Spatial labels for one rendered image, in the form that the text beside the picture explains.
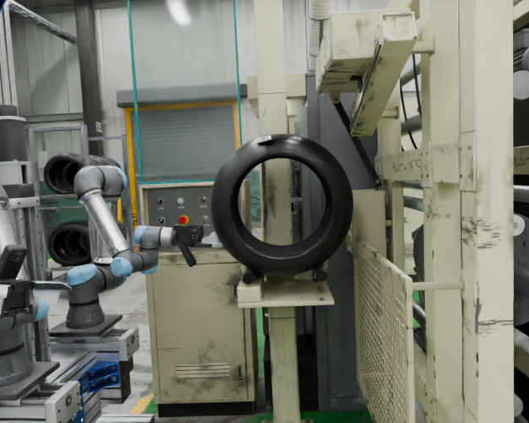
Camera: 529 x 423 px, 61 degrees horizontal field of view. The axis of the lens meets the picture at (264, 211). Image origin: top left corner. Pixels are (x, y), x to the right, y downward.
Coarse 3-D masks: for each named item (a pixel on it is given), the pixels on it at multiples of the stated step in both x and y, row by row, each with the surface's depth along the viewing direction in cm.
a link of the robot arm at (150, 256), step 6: (144, 252) 181; (150, 252) 181; (156, 252) 183; (144, 258) 178; (150, 258) 181; (156, 258) 184; (144, 264) 178; (150, 264) 181; (156, 264) 184; (144, 270) 182; (150, 270) 183; (156, 270) 185
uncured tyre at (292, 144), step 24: (264, 144) 168; (288, 144) 168; (312, 144) 170; (240, 168) 169; (312, 168) 194; (336, 168) 169; (216, 192) 172; (336, 192) 168; (216, 216) 173; (336, 216) 169; (240, 240) 171; (312, 240) 197; (336, 240) 171; (264, 264) 172; (288, 264) 171; (312, 264) 173
